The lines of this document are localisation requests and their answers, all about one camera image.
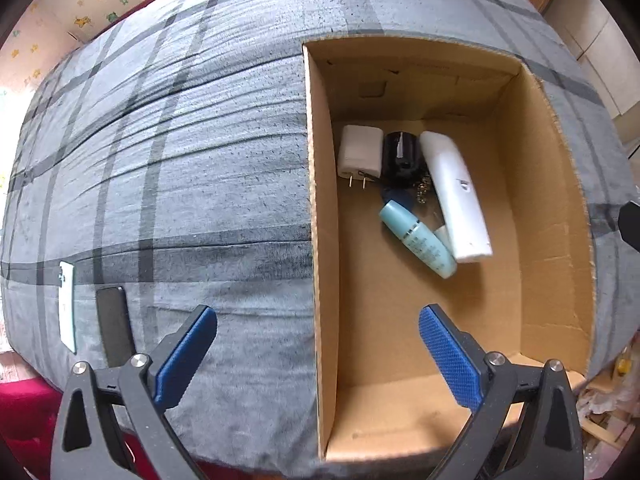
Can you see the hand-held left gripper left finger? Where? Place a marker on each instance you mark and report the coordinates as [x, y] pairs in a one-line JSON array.
[[185, 355]]

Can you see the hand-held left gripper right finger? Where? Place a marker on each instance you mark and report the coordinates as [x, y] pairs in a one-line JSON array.
[[450, 360]]

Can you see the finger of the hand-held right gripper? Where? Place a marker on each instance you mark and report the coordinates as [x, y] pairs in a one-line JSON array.
[[631, 225]]

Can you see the brown cardboard box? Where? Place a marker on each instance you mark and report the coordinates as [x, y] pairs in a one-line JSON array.
[[400, 310]]

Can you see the teal cosmetic tube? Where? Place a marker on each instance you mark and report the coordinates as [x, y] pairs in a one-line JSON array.
[[420, 240]]

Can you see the long white plastic device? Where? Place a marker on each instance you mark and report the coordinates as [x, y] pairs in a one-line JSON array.
[[460, 210]]

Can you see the metal key bunch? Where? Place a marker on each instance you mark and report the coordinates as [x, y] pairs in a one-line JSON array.
[[422, 192]]

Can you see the blue key fob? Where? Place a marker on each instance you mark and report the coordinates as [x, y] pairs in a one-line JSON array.
[[400, 196]]

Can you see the black key case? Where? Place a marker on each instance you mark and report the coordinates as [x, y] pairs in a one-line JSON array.
[[402, 157]]

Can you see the large white charger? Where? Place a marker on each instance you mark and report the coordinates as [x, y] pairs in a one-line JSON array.
[[357, 152]]

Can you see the black phone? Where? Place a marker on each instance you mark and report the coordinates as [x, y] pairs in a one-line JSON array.
[[114, 325]]

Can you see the beige cabinet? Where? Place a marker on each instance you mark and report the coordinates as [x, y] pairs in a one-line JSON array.
[[600, 60]]

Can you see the wooden rack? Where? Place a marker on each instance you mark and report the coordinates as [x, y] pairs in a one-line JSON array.
[[610, 430]]

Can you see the grey plaid blanket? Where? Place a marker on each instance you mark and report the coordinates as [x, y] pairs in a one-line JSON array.
[[175, 160]]

